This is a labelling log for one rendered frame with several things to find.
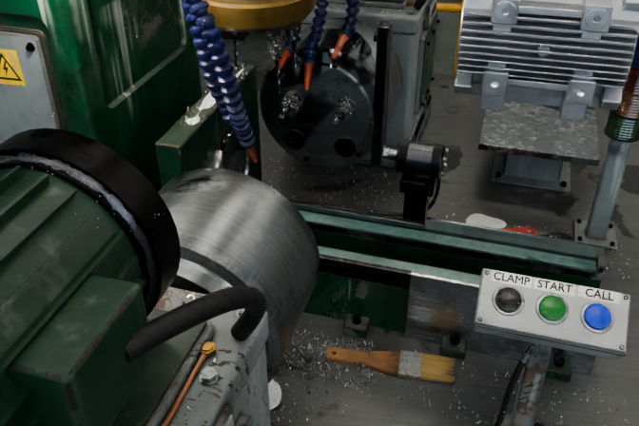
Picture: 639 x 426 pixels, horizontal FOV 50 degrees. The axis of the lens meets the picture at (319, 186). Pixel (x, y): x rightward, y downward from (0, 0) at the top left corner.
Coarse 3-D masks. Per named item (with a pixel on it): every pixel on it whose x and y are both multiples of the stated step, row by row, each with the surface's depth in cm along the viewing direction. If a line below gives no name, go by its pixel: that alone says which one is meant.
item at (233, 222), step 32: (160, 192) 88; (192, 192) 83; (224, 192) 83; (256, 192) 85; (192, 224) 77; (224, 224) 79; (256, 224) 81; (288, 224) 85; (192, 256) 74; (224, 256) 75; (256, 256) 78; (288, 256) 82; (192, 288) 73; (224, 288) 74; (288, 288) 81; (288, 320) 80
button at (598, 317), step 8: (592, 304) 79; (600, 304) 79; (584, 312) 79; (592, 312) 79; (600, 312) 78; (608, 312) 78; (592, 320) 78; (600, 320) 78; (608, 320) 78; (592, 328) 78; (600, 328) 78
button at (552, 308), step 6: (546, 300) 80; (552, 300) 80; (558, 300) 80; (540, 306) 80; (546, 306) 80; (552, 306) 80; (558, 306) 80; (564, 306) 80; (540, 312) 80; (546, 312) 80; (552, 312) 79; (558, 312) 79; (564, 312) 79; (546, 318) 80; (552, 318) 79; (558, 318) 79
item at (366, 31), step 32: (352, 32) 129; (288, 64) 125; (320, 64) 123; (352, 64) 122; (288, 96) 126; (320, 96) 126; (352, 96) 125; (288, 128) 132; (320, 128) 130; (352, 128) 128; (320, 160) 134; (352, 160) 132
